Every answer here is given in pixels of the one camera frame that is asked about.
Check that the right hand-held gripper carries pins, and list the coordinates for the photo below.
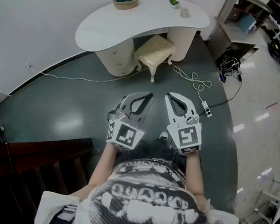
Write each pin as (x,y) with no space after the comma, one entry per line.
(187,138)

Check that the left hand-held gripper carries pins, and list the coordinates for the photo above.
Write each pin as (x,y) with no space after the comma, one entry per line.
(125,134)

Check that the small clear glass cup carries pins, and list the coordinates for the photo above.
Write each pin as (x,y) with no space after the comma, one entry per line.
(184,12)

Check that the person's left forearm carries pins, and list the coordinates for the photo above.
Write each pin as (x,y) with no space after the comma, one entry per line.
(101,169)

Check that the person's right forearm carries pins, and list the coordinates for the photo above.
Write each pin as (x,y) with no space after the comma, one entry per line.
(195,174)

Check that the white kidney-shaped table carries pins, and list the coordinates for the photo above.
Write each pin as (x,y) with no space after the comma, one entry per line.
(137,24)

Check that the white power strip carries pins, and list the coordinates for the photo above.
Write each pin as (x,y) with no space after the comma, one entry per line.
(206,109)

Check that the person's shoe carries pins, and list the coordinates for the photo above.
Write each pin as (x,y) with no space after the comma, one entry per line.
(163,136)

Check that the person's black trousers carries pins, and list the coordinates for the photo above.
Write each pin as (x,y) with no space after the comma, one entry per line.
(156,149)

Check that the small blue device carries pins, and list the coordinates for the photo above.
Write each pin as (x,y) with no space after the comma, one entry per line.
(222,78)

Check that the beige upholstered stool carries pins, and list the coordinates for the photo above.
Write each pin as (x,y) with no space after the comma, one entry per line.
(154,48)

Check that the grey wooden shelf unit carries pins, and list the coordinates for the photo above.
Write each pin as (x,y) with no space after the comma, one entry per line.
(224,36)

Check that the red floor tape strip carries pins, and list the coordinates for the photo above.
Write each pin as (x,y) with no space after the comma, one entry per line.
(271,105)

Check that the person's printed shirt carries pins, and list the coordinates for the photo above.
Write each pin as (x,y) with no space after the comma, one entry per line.
(147,206)

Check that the round woven basket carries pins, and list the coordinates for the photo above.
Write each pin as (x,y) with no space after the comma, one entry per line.
(125,2)

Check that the small green potted plant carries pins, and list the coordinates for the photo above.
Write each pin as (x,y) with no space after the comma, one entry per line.
(173,1)

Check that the dark wooden furniture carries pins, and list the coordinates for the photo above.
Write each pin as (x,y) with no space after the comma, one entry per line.
(29,172)

